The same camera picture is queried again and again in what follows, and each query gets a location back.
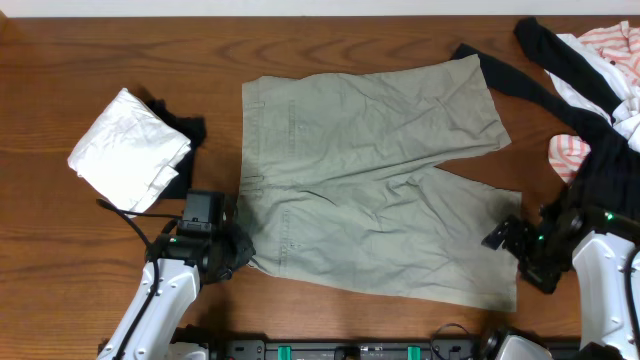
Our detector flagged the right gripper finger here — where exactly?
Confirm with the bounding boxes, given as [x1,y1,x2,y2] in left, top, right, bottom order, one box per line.
[481,215,520,250]
[519,264,555,294]

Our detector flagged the khaki green shorts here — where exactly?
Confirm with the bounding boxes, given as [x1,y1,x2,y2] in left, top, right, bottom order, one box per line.
[238,55,521,312]

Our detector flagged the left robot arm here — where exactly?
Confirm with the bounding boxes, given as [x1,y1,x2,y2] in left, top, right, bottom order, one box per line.
[96,189,256,360]

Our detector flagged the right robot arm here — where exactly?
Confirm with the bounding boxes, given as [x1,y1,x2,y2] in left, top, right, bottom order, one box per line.
[482,206,639,360]

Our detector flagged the black long garment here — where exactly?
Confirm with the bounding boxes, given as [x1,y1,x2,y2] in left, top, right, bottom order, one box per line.
[449,17,640,221]

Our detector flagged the folded black cloth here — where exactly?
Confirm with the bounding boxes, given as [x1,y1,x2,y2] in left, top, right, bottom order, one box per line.
[145,99,207,199]

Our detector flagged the folded white cloth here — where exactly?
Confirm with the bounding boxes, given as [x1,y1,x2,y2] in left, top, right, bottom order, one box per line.
[67,88,191,213]

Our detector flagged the orange striped shirt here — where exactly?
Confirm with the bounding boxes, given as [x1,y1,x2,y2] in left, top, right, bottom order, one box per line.
[548,21,639,183]

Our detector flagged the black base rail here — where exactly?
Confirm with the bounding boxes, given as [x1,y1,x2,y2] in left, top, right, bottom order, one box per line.
[99,323,584,360]

